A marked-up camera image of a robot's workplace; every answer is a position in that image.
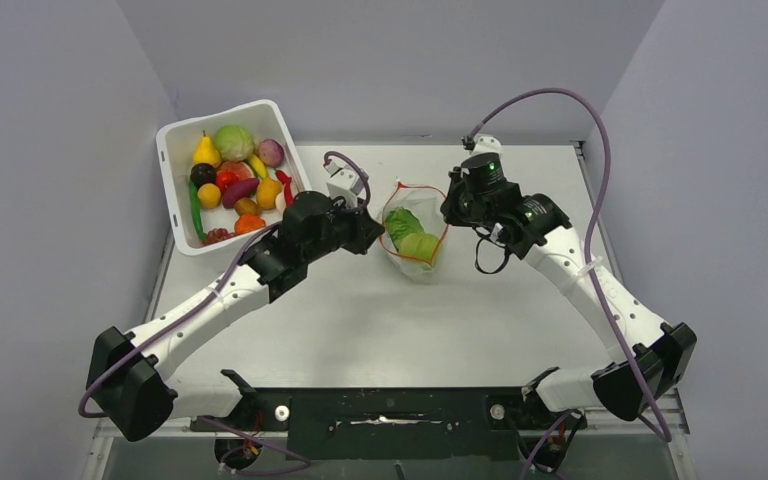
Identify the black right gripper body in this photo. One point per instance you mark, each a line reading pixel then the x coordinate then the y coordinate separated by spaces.
pixel 459 207

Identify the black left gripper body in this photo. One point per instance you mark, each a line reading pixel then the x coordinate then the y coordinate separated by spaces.
pixel 343 230

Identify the green lettuce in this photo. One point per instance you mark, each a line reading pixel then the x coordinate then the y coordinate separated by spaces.
pixel 400 222

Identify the clear orange zip bag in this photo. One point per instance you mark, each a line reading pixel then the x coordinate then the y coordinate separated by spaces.
pixel 424 201

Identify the green round fruit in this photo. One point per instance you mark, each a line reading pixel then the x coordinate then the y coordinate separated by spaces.
pixel 420 246

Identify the dark plum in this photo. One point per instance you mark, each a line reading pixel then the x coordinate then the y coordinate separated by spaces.
pixel 201 174

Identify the yellow pear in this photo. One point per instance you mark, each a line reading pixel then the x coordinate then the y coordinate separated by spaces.
pixel 206 152

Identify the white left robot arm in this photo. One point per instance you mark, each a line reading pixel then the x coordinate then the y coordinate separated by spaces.
pixel 129 373

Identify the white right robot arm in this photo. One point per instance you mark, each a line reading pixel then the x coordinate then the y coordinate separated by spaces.
pixel 648 355

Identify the white mushroom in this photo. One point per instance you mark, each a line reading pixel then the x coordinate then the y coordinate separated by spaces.
pixel 280 203

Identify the red chili pepper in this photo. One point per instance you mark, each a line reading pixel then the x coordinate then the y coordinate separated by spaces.
pixel 286 182

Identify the orange tangerine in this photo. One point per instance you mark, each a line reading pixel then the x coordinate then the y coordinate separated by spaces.
pixel 247 223

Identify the brown potato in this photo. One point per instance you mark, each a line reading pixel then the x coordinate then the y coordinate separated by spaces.
pixel 247 206

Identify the yellow banana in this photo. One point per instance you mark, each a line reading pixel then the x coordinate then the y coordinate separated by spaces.
pixel 259 168

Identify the purple sweet potato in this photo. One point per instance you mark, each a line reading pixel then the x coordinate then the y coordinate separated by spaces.
pixel 238 190

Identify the purple onion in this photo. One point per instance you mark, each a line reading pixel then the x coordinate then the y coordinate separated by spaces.
pixel 271 153

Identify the watermelon slice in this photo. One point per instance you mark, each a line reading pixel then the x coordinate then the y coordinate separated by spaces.
pixel 240 169

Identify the red grapes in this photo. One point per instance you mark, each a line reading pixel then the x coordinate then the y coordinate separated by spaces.
pixel 217 235

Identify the red tomato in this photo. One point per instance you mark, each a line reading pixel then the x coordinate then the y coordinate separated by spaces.
pixel 225 179

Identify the green cabbage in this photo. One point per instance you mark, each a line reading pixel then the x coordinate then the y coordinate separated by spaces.
pixel 234 143

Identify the yellow lemon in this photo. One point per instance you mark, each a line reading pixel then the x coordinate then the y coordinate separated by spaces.
pixel 209 196

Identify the green cucumber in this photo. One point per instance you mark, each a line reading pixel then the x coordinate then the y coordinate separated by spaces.
pixel 195 211

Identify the white plastic bin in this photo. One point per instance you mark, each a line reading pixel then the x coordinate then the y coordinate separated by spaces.
pixel 176 142

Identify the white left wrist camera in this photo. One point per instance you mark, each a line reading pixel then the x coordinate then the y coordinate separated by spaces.
pixel 346 180

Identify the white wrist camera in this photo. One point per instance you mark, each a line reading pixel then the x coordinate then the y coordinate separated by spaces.
pixel 482 143
pixel 346 180

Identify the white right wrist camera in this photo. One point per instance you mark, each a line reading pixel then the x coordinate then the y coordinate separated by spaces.
pixel 482 143

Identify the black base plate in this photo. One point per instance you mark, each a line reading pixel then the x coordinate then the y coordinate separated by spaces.
pixel 396 423

